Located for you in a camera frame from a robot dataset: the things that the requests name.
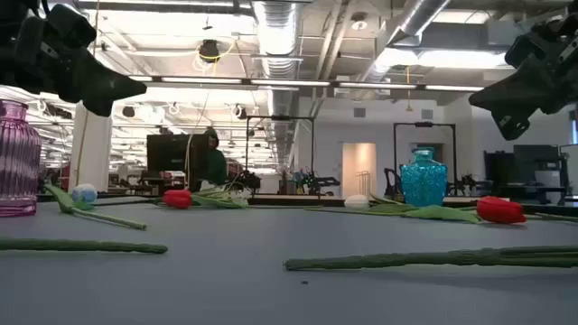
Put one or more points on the blue textured glass vase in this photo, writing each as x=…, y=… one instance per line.
x=423, y=185

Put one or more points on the smooth silver ventilation duct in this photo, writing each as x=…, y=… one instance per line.
x=415, y=18

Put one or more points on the purple ribbed glass vase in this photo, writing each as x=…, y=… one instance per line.
x=18, y=158

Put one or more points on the white artificial flower spray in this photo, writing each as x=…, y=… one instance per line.
x=237, y=195

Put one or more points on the black overhead camera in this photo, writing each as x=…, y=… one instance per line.
x=209, y=50

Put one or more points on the ribbed silver ventilation duct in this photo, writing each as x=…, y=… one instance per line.
x=277, y=36

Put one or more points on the overhead light bar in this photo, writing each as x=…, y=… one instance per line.
x=289, y=83

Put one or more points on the red artificial tulip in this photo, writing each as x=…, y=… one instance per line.
x=177, y=198
x=499, y=210

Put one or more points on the black computer monitor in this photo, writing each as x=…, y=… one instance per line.
x=174, y=153

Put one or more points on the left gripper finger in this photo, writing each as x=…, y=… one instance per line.
x=104, y=83
x=100, y=108

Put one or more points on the red artificial flower spray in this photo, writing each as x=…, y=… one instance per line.
x=90, y=246
x=406, y=259

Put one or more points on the desk with dark monitors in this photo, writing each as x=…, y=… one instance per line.
x=535, y=158

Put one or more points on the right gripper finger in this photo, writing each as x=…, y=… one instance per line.
x=515, y=124
x=515, y=92

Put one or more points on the black background rig frame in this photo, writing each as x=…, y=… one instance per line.
x=424, y=124
x=280, y=117

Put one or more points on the white pillar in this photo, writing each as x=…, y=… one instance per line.
x=92, y=149

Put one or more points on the white artificial tulip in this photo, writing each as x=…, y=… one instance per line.
x=357, y=201
x=84, y=193

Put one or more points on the person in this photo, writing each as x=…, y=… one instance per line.
x=217, y=167

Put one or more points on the black background robot arm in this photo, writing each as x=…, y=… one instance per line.
x=323, y=182

